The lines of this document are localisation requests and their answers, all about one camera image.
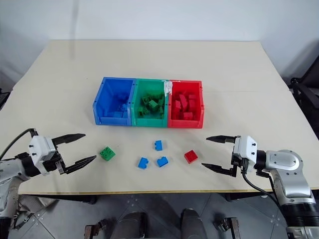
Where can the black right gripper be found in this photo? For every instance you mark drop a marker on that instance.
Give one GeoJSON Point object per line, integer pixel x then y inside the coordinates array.
{"type": "Point", "coordinates": [240, 163]}

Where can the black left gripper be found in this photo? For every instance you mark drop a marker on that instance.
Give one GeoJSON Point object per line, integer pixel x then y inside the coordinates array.
{"type": "Point", "coordinates": [52, 164]}

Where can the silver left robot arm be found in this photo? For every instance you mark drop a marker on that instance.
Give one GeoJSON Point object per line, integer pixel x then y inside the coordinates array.
{"type": "Point", "coordinates": [8, 173]}

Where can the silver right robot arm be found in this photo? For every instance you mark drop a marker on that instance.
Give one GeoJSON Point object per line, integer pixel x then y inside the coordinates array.
{"type": "Point", "coordinates": [286, 161]}

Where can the red toy brick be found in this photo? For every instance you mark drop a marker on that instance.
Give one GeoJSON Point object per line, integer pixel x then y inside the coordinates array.
{"type": "Point", "coordinates": [178, 105]}
{"type": "Point", "coordinates": [188, 116]}
{"type": "Point", "coordinates": [184, 100]}
{"type": "Point", "coordinates": [191, 156]}
{"type": "Point", "coordinates": [192, 104]}
{"type": "Point", "coordinates": [192, 96]}

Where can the green toy brick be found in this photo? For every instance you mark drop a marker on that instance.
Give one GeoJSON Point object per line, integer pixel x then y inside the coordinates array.
{"type": "Point", "coordinates": [146, 100]}
{"type": "Point", "coordinates": [107, 154]}
{"type": "Point", "coordinates": [143, 111]}
{"type": "Point", "coordinates": [154, 106]}
{"type": "Point", "coordinates": [161, 107]}

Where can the red plastic bin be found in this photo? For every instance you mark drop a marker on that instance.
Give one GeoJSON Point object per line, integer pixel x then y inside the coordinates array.
{"type": "Point", "coordinates": [184, 124]}

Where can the blue toy brick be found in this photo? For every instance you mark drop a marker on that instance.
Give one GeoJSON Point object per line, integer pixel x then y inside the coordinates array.
{"type": "Point", "coordinates": [162, 162]}
{"type": "Point", "coordinates": [143, 163]}
{"type": "Point", "coordinates": [158, 145]}

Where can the blue plastic bin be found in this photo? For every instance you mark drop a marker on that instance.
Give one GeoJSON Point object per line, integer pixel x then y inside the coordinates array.
{"type": "Point", "coordinates": [106, 98]}

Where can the dark rounded shape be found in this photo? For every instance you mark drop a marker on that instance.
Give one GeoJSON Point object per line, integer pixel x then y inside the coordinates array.
{"type": "Point", "coordinates": [132, 225]}
{"type": "Point", "coordinates": [193, 224]}

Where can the green plastic bin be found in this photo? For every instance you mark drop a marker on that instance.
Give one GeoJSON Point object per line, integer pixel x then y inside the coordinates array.
{"type": "Point", "coordinates": [149, 121]}

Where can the black chair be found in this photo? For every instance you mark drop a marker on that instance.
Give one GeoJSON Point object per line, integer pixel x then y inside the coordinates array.
{"type": "Point", "coordinates": [305, 84]}

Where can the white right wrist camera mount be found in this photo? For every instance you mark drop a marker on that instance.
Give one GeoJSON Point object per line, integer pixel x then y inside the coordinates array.
{"type": "Point", "coordinates": [246, 149]}

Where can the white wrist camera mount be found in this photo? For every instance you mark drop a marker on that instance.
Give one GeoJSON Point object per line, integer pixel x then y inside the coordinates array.
{"type": "Point", "coordinates": [246, 149]}
{"type": "Point", "coordinates": [40, 149]}

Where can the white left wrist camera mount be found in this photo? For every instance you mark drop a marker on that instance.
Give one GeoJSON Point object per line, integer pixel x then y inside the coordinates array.
{"type": "Point", "coordinates": [40, 149]}

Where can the black table frame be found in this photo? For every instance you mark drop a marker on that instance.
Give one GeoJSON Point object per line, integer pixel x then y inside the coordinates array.
{"type": "Point", "coordinates": [72, 198]}

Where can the rusty brown metal bracket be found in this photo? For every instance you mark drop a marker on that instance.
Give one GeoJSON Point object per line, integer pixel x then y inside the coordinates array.
{"type": "Point", "coordinates": [96, 229]}
{"type": "Point", "coordinates": [228, 227]}

